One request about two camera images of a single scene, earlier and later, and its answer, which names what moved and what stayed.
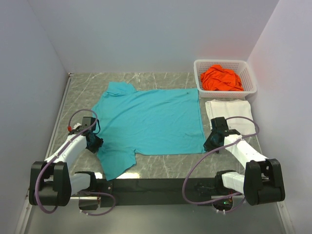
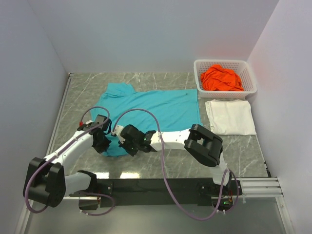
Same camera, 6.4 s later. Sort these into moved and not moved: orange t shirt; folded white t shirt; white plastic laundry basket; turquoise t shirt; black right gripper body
Moved: black right gripper body; turquoise t shirt
Not moved: orange t shirt; folded white t shirt; white plastic laundry basket
